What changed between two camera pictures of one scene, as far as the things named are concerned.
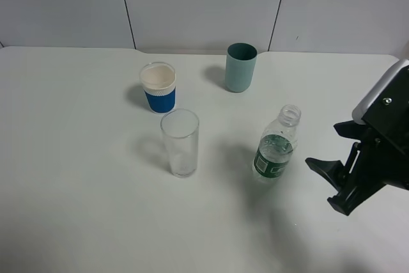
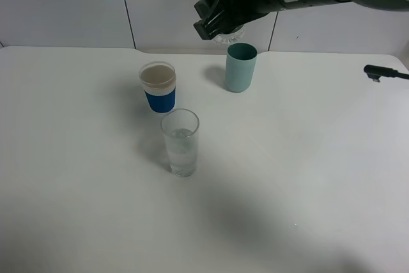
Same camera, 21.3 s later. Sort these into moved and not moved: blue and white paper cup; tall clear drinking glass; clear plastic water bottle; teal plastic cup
Moved: clear plastic water bottle
Not moved: blue and white paper cup; teal plastic cup; tall clear drinking glass
